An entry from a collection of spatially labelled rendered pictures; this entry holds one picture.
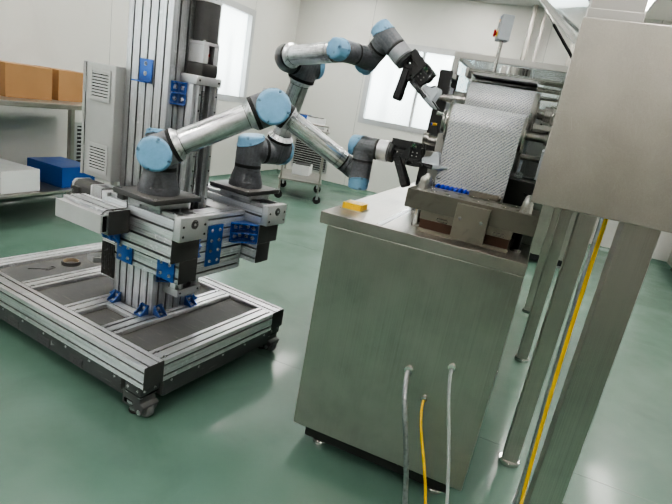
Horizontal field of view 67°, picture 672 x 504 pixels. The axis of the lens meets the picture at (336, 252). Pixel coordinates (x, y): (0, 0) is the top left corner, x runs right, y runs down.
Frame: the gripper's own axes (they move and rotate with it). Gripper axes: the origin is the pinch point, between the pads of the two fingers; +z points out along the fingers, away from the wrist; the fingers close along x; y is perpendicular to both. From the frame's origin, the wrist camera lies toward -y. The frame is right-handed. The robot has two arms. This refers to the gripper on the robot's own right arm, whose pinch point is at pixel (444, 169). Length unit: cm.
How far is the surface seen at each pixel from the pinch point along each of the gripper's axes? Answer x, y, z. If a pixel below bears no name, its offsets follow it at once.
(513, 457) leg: 13, -104, 50
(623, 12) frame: -83, 36, 36
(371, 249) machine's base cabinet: -25.9, -27.2, -12.5
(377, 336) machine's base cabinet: -26, -55, -5
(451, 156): -0.2, 4.8, 1.5
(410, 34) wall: 556, 122, -181
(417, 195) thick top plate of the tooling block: -19.9, -7.9, -2.9
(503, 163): -0.3, 5.9, 18.6
